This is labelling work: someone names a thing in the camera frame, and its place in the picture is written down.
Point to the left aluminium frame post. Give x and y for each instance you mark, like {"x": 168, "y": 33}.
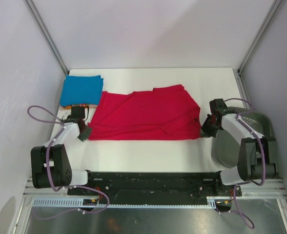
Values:
{"x": 35, "y": 14}

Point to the aluminium profile crossbar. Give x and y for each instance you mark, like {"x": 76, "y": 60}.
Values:
{"x": 271, "y": 189}

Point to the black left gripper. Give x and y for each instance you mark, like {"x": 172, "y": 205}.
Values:
{"x": 83, "y": 137}

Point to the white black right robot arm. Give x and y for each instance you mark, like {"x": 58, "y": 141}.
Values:
{"x": 257, "y": 158}

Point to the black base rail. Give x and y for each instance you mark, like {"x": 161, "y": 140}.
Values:
{"x": 160, "y": 188}

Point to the right aluminium frame post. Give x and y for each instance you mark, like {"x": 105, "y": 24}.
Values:
{"x": 268, "y": 20}

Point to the folded orange patterned t shirt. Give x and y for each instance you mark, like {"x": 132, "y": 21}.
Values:
{"x": 89, "y": 106}

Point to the aluminium frame post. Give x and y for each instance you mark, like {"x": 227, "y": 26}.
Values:
{"x": 35, "y": 14}
{"x": 268, "y": 20}

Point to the red t shirt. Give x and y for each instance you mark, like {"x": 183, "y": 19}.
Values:
{"x": 167, "y": 113}

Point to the dark green plastic tray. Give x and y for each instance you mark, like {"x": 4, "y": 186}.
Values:
{"x": 225, "y": 146}

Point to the grey slotted cable duct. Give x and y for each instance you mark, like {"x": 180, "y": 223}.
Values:
{"x": 87, "y": 203}

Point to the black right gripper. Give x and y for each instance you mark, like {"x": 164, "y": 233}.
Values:
{"x": 205, "y": 131}

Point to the folded blue t shirt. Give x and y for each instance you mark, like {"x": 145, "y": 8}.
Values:
{"x": 81, "y": 90}

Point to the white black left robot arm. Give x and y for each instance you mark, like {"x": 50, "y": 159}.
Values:
{"x": 50, "y": 164}

